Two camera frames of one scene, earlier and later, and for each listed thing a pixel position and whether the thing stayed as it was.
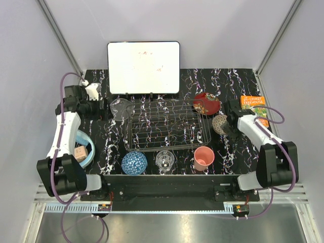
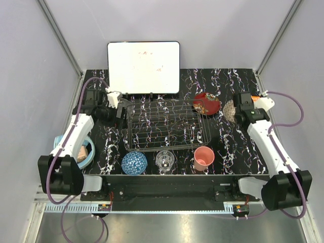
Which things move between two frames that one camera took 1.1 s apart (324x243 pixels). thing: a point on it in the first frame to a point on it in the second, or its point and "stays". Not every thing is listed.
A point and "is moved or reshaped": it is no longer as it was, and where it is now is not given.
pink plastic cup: (203, 156) stays
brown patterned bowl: (217, 121) is moved or reshaped
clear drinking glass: (164, 160) stays
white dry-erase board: (144, 68) stays
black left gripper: (96, 104) to (120, 124)
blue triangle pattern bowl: (134, 163) stays
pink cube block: (80, 153) stays
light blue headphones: (84, 137) stays
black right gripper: (231, 135) to (254, 106)
